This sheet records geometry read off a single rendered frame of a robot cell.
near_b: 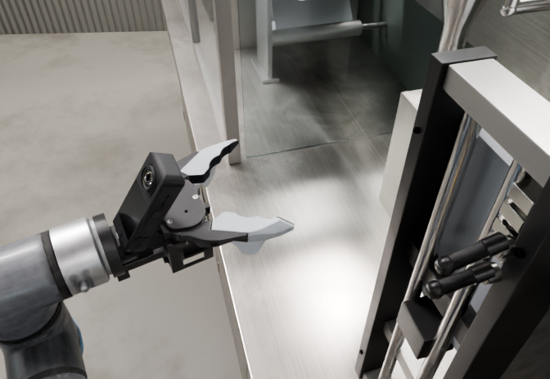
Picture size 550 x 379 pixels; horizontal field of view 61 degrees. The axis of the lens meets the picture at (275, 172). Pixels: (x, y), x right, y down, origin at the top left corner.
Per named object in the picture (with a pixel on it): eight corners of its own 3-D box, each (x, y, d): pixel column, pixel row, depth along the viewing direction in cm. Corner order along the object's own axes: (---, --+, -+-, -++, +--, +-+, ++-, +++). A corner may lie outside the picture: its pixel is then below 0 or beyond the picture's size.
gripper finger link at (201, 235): (252, 220, 54) (178, 209, 54) (253, 210, 52) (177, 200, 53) (245, 254, 51) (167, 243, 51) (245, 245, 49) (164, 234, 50)
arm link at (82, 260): (43, 215, 49) (60, 278, 44) (88, 200, 51) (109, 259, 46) (63, 253, 54) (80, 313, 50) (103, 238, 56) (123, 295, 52)
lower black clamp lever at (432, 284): (421, 290, 35) (421, 280, 34) (484, 266, 35) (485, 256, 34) (430, 305, 34) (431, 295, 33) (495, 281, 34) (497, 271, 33)
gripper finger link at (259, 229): (290, 247, 57) (215, 236, 57) (295, 218, 52) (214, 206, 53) (287, 269, 55) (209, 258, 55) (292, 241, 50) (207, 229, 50)
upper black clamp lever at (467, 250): (431, 266, 33) (430, 256, 32) (498, 237, 33) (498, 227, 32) (442, 281, 32) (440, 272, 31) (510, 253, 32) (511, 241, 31)
